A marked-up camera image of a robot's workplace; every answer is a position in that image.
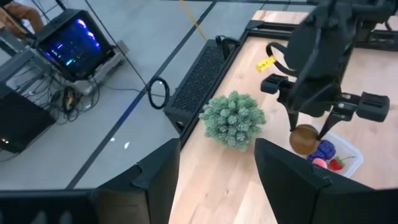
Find pink toy peach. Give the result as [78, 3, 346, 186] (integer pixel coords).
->
[312, 157, 328, 169]

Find grey computer stand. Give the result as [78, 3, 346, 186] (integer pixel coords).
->
[73, 39, 130, 96]

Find computer tower with blue lights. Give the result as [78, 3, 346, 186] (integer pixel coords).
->
[35, 8, 115, 81]

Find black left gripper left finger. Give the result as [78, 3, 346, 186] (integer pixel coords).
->
[93, 139, 181, 224]

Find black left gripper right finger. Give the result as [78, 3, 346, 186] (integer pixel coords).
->
[254, 138, 398, 224]

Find brown toy kiwi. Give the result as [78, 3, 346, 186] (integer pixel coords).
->
[289, 123, 321, 156]

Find black tagged cable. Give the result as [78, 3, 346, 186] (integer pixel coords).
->
[266, 42, 298, 77]

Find small strawberry with long stem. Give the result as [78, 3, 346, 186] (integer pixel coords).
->
[328, 155, 355, 172]

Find yellow cable tag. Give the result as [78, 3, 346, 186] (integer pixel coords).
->
[256, 55, 277, 73]

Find black perforated metal box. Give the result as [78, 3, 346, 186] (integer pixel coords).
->
[164, 35, 240, 134]

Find person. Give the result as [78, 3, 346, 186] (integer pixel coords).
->
[0, 0, 44, 35]

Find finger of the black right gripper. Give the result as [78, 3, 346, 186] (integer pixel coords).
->
[260, 73, 300, 132]
[317, 91, 391, 141]

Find clear plastic tupperware container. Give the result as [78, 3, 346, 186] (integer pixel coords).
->
[290, 130, 364, 179]

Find black cable tangle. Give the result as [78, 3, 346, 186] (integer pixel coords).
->
[30, 74, 102, 123]

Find green artificial succulent plant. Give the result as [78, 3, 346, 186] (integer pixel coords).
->
[198, 90, 267, 152]

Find purple toy grape bunch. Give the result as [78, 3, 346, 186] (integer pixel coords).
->
[307, 139, 336, 162]

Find black equipment box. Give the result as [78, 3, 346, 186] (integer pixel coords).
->
[0, 90, 57, 154]

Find coiled black cable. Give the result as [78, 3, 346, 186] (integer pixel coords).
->
[147, 77, 170, 110]

